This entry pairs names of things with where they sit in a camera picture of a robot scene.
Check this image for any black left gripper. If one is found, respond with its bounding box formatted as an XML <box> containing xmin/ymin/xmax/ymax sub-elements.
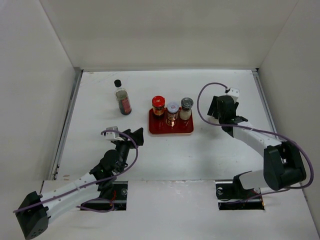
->
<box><xmin>114</xmin><ymin>127</ymin><xmax>143</xmax><ymax>173</ymax></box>

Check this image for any clear-top salt grinder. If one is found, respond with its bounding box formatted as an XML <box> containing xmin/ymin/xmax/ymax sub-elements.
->
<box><xmin>179</xmin><ymin>97</ymin><xmax>194</xmax><ymax>121</ymax></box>

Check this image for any small white-lid spice jar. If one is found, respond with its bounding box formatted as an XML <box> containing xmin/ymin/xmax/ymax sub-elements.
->
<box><xmin>166</xmin><ymin>102</ymin><xmax>179</xmax><ymax>127</ymax></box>

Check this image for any red-lid chili sauce jar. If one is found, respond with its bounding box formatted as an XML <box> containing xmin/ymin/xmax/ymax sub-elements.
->
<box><xmin>151</xmin><ymin>95</ymin><xmax>166</xmax><ymax>119</ymax></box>

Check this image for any tall dark sauce bottle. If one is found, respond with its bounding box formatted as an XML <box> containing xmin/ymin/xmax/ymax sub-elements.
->
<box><xmin>114</xmin><ymin>79</ymin><xmax>132</xmax><ymax>115</ymax></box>

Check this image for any black-cap white powder jar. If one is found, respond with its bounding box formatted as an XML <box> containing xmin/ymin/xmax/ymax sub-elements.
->
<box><xmin>208</xmin><ymin>116</ymin><xmax>219</xmax><ymax>124</ymax></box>

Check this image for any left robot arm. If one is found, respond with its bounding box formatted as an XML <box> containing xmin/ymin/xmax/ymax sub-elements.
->
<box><xmin>14</xmin><ymin>126</ymin><xmax>144</xmax><ymax>240</ymax></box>

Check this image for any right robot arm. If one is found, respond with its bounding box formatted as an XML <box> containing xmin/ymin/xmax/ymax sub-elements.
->
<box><xmin>207</xmin><ymin>95</ymin><xmax>307</xmax><ymax>198</ymax></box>

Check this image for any red gold-rimmed tray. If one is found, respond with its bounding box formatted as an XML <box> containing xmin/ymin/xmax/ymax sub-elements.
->
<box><xmin>148</xmin><ymin>108</ymin><xmax>194</xmax><ymax>135</ymax></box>

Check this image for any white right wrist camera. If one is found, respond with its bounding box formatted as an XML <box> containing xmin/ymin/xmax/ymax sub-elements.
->
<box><xmin>225</xmin><ymin>87</ymin><xmax>240</xmax><ymax>102</ymax></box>

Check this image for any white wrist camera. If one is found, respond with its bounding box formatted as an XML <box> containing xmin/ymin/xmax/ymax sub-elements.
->
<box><xmin>225</xmin><ymin>87</ymin><xmax>240</xmax><ymax>102</ymax></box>
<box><xmin>100</xmin><ymin>126</ymin><xmax>124</xmax><ymax>142</ymax></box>

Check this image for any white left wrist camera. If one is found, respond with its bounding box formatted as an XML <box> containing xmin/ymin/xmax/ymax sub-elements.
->
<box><xmin>100</xmin><ymin>126</ymin><xmax>124</xmax><ymax>142</ymax></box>

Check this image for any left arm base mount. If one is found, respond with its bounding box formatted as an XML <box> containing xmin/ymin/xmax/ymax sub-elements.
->
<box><xmin>77</xmin><ymin>181</ymin><xmax>129</xmax><ymax>213</ymax></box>

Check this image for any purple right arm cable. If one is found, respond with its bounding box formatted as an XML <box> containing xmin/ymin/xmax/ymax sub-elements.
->
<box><xmin>196</xmin><ymin>82</ymin><xmax>315</xmax><ymax>201</ymax></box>

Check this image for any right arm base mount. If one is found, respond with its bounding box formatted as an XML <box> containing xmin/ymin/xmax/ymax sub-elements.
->
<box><xmin>215</xmin><ymin>176</ymin><xmax>265</xmax><ymax>211</ymax></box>

